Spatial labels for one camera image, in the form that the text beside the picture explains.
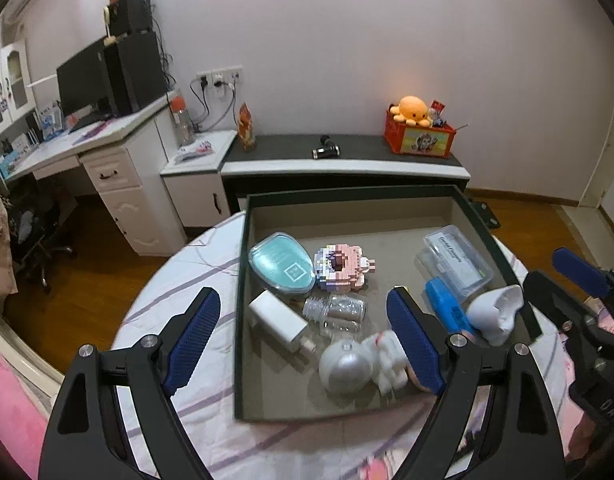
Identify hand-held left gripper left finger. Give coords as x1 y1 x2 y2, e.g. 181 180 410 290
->
38 286 222 480

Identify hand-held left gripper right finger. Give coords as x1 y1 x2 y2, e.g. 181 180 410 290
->
385 285 568 480

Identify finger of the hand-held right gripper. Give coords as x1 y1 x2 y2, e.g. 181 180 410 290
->
552 247 614 301
522 270 608 346

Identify teal brush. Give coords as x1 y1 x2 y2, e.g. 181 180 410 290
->
248 231 318 295

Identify dark green storage box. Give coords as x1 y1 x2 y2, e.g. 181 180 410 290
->
233 184 543 423

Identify white cat figurine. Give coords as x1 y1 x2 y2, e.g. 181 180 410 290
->
362 330 413 393

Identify blue marker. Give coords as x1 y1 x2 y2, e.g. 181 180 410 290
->
425 276 475 336

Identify pink printed cloth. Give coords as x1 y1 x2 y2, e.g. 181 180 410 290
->
547 300 614 466

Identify white curved plastic object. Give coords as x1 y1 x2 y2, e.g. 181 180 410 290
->
464 284 525 347

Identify silver ball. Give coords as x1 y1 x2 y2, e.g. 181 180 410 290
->
318 340 375 395

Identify clear glass bottle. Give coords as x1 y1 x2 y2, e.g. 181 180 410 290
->
303 292 370 341

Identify white charger block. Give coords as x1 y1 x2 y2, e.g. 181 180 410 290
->
248 291 318 356

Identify clear plastic case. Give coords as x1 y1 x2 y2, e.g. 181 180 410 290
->
415 225 494 301

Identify pink building block figure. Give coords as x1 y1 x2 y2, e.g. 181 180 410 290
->
313 244 378 292

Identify white nightstand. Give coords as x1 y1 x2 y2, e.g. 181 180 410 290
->
161 130 238 228

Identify white desk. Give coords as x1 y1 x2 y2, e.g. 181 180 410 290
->
0 92 188 258

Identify printed pamphlet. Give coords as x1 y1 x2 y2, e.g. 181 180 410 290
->
176 140 215 161

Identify low cabinet with dark top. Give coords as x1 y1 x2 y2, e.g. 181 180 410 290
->
221 134 472 216

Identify black office chair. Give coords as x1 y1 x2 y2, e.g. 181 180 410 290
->
4 180 78 293

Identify pink bedding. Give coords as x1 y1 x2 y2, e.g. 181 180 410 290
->
0 340 62 480

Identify red printed crate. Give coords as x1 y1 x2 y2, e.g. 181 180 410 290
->
384 110 457 159

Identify black cylindrical device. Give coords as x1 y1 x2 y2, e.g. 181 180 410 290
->
312 135 342 160

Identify plastic bottle with orange cap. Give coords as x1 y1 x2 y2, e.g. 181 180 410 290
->
169 91 195 147

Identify orange snack bag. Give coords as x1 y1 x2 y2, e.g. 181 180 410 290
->
236 102 258 151

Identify orange octopus plush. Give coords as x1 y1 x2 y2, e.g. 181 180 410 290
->
389 96 433 127

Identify purple book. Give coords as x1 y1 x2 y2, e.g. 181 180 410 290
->
69 120 112 136

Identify blue white boxes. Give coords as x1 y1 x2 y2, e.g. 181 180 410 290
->
37 102 65 141

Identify black computer tower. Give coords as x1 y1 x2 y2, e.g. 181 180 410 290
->
103 30 168 117

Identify black computer monitor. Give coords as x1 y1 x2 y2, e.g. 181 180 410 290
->
56 39 112 118

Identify black speaker box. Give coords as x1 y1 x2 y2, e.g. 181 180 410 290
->
109 0 152 36

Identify white door frame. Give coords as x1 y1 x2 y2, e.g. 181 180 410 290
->
577 125 614 211

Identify black metal bracket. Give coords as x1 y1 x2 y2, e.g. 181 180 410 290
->
470 201 500 228

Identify white bed frame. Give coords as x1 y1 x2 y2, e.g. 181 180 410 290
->
0 305 62 386

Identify grey power cable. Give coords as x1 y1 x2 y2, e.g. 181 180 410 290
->
207 82 238 128

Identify black power cable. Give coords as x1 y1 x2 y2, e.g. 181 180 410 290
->
189 77 210 128

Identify white wall outlet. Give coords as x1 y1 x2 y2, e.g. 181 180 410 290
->
196 65 244 86

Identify white wall cabinet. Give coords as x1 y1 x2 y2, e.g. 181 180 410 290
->
0 37 35 131

